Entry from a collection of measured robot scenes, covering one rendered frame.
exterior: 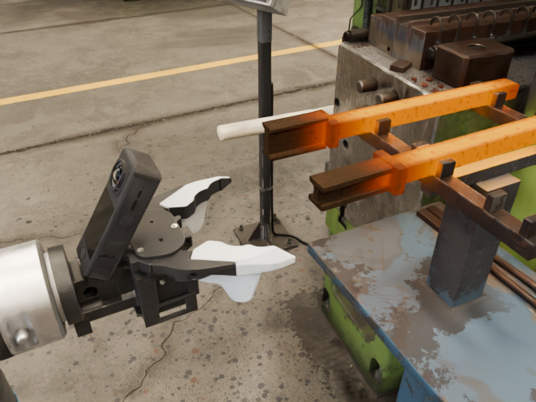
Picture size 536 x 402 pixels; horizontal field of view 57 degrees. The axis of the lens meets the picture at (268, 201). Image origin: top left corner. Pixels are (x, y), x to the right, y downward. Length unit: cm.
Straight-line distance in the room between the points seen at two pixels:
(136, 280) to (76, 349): 129
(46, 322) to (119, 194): 12
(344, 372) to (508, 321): 85
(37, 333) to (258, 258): 19
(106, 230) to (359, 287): 48
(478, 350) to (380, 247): 24
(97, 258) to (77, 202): 195
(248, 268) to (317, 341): 123
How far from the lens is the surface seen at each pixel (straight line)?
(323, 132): 65
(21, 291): 44
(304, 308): 174
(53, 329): 45
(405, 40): 113
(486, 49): 105
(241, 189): 231
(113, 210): 42
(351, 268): 83
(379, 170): 55
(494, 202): 56
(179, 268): 43
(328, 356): 162
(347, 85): 123
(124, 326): 175
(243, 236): 202
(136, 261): 44
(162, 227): 47
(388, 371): 148
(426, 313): 78
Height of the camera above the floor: 127
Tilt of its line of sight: 35 degrees down
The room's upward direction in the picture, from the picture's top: straight up
